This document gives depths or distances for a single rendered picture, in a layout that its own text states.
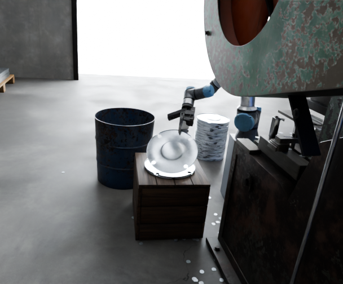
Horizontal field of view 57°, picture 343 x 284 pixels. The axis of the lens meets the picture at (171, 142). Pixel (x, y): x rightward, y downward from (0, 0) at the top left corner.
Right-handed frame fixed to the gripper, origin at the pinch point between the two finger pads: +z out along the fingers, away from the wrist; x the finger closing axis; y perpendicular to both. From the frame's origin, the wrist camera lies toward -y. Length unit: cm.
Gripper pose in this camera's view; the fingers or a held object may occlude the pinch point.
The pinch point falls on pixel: (179, 133)
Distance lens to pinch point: 184.4
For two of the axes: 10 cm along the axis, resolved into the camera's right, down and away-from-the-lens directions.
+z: -1.7, 8.2, -5.4
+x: 0.2, 5.5, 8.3
